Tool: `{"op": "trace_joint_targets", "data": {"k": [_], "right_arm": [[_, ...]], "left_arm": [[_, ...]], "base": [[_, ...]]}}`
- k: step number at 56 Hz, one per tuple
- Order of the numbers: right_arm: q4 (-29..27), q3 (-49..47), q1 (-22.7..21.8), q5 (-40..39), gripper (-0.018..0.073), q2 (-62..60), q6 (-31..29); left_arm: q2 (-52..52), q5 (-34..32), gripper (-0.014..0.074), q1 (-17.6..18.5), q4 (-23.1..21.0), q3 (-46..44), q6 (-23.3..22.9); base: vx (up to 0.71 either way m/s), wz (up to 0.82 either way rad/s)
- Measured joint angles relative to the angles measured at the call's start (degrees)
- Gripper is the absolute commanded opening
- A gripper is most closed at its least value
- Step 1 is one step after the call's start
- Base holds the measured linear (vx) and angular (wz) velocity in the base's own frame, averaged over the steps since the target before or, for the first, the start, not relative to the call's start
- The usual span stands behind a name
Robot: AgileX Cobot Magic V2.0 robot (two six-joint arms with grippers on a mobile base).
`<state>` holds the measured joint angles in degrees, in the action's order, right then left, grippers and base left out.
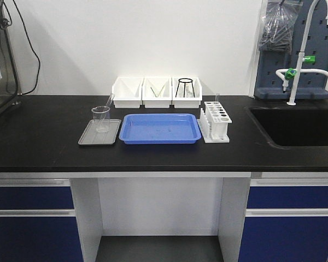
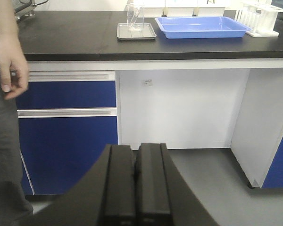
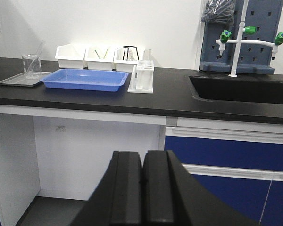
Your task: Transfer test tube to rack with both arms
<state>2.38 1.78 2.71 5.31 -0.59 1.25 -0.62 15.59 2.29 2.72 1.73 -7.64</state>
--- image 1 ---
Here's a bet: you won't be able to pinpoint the clear plastic bag of pegs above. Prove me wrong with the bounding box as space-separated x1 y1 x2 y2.
258 1 303 54

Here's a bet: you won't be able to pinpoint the blue pegboard drying rack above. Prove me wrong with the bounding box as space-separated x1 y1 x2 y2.
254 1 328 100

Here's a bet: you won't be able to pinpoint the white gooseneck lab faucet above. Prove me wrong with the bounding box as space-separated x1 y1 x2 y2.
276 1 328 106

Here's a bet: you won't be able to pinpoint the left blue cabinet drawers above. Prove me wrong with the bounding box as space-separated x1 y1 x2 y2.
0 179 84 261

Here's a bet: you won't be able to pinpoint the blue plastic tray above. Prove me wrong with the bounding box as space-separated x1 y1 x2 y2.
119 114 201 145

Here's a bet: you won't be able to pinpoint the right blue cabinet drawers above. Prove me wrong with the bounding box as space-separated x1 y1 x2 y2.
238 179 328 261

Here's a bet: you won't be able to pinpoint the clear glass test tube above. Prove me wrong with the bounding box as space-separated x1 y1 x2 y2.
106 93 115 107

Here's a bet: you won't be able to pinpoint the test tube in rack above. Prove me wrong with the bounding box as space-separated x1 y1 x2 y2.
214 93 220 106

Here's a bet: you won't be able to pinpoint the glass fume enclosure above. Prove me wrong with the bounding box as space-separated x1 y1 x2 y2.
0 1 21 114

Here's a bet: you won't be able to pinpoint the white storage bin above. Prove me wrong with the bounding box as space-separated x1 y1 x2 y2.
112 77 143 109
172 76 202 109
142 76 172 109

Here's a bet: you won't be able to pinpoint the clear glass beaker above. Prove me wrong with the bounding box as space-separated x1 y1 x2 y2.
91 105 110 133

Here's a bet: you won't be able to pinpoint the black power cable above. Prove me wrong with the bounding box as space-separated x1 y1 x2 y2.
0 0 42 96

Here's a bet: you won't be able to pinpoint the right white storage bin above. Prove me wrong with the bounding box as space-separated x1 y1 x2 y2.
172 76 202 109

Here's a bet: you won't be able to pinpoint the black sink basin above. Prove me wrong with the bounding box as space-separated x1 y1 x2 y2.
244 106 328 149

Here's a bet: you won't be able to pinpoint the middle white storage bin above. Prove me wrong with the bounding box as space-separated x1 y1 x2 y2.
142 76 172 109

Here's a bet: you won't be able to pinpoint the left white storage bin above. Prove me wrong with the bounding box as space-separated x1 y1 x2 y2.
112 77 143 109

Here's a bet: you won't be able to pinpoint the black wire tripod stand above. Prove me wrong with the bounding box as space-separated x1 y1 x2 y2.
175 78 195 98

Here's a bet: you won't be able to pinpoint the grey plastic tray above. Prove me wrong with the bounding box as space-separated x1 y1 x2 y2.
78 119 121 146

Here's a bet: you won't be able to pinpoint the white test tube rack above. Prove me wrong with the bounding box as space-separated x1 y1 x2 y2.
197 102 232 144

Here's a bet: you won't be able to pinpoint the blue cabinet drawers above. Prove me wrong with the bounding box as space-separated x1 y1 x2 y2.
0 179 84 261
238 179 328 261

